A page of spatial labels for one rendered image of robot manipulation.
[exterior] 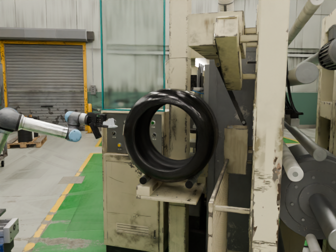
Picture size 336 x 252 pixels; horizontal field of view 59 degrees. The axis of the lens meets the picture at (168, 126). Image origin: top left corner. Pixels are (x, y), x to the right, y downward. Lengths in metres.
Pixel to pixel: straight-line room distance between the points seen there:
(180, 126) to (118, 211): 1.01
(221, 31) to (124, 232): 1.96
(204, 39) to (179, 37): 0.68
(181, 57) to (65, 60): 9.34
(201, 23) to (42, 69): 10.19
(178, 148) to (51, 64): 9.54
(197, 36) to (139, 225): 1.74
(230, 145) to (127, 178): 0.99
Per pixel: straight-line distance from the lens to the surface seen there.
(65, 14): 11.50
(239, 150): 1.97
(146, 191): 1.83
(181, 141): 2.08
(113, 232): 2.79
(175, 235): 2.31
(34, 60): 11.51
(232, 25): 1.32
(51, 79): 11.36
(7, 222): 2.08
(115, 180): 2.61
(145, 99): 1.73
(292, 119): 1.61
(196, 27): 1.43
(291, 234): 2.43
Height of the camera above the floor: 1.43
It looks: 7 degrees down
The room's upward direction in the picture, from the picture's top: straight up
